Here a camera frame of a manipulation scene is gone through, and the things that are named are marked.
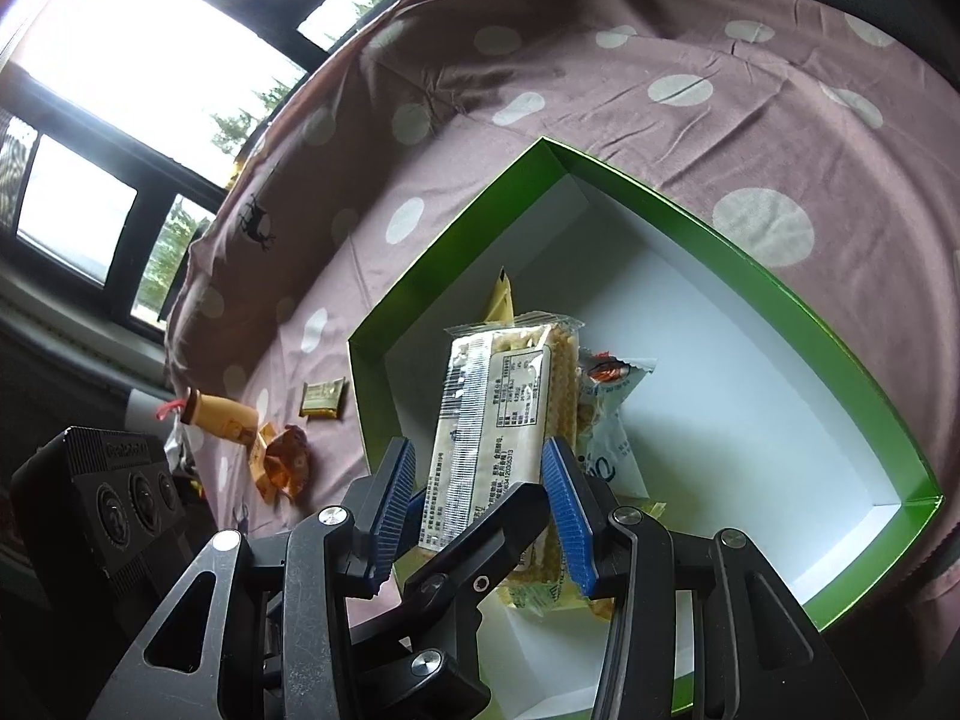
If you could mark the cream yellow cracker packet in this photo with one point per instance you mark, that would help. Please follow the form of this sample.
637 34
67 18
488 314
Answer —
536 589

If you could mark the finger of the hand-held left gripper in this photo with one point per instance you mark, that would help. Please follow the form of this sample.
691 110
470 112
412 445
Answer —
469 562

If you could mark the clear wafer biscuit packet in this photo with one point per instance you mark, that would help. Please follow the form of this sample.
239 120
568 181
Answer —
487 420

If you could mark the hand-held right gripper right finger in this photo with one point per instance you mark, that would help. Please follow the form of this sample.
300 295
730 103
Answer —
566 521

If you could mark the orange crumpled snack packet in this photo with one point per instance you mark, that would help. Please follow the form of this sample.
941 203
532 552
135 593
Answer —
286 461

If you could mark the pink dotted blanket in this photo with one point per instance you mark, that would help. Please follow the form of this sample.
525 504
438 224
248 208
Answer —
600 90

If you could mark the white clear snack packet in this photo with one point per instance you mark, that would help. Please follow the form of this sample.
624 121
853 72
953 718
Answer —
619 427

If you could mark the beige bottle with red loop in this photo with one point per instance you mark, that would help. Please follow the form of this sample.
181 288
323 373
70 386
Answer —
221 418

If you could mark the small gold snack packet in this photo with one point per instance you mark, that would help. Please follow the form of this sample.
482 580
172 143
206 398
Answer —
322 399

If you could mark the silver foil packet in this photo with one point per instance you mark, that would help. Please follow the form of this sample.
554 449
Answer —
178 450

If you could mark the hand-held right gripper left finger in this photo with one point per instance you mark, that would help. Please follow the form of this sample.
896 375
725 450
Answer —
394 499

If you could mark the black framed window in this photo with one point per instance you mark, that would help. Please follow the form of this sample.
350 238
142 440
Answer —
150 52

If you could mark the green cardboard box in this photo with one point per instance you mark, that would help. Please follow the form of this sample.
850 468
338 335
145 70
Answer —
720 405

